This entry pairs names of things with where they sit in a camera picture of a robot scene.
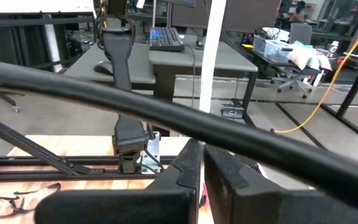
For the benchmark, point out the clear plastic bin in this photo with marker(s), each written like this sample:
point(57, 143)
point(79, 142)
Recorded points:
point(270, 49)

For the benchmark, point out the white table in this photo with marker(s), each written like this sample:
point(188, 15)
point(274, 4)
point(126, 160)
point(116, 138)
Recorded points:
point(26, 6)

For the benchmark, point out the grey office chair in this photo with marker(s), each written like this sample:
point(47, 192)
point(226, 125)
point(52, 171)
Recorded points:
point(300, 32)

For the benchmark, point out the black backlit keyboard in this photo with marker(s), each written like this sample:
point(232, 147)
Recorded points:
point(166, 39)

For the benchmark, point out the white post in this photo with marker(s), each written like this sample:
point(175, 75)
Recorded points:
point(53, 46)

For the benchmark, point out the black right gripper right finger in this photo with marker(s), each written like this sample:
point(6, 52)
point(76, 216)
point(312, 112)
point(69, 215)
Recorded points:
point(259, 205)

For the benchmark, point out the black computer mouse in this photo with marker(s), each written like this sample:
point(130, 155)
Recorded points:
point(103, 68)

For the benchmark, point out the grey desk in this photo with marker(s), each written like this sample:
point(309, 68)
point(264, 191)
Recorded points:
point(135, 71)
point(238, 59)

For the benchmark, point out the black desk leg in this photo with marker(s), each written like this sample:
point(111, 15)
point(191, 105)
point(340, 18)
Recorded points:
point(350, 99)

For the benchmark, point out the black aluminium table frame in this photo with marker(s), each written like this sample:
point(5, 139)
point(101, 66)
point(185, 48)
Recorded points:
point(17, 139)

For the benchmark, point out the person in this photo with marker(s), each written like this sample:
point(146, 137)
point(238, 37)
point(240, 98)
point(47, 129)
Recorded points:
point(300, 9)

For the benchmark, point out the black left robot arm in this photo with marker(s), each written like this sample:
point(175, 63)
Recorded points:
point(120, 56)

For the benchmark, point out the black safety glasses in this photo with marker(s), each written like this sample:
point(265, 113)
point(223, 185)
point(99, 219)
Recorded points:
point(19, 207)

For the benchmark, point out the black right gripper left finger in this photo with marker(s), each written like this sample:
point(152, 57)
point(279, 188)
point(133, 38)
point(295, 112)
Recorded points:
point(120, 208)

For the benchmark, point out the grey floor power box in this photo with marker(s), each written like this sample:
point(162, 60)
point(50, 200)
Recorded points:
point(233, 112)

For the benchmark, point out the pastel cloth pile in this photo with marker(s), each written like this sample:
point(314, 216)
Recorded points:
point(306, 56)

